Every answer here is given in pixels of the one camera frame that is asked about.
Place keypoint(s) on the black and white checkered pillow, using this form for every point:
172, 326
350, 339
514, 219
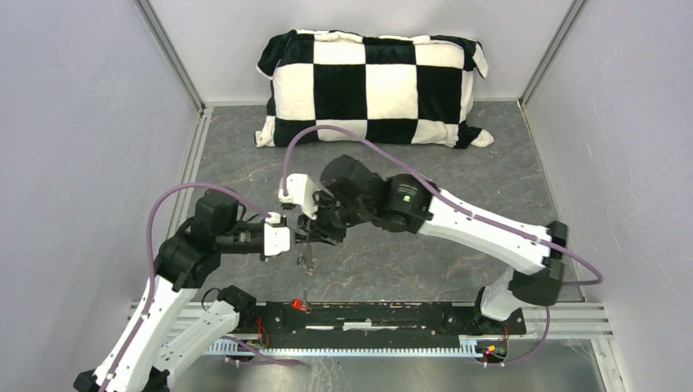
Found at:
394, 90

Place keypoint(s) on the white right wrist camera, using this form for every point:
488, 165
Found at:
297, 190

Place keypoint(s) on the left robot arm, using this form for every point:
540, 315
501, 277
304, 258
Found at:
144, 359

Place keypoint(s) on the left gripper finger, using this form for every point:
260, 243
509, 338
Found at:
301, 241
299, 233

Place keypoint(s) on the white slotted cable duct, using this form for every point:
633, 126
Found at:
463, 349

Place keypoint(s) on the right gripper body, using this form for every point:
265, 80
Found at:
332, 216

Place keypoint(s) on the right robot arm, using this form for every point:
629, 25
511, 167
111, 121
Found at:
349, 194

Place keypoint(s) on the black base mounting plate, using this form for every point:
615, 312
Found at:
347, 325

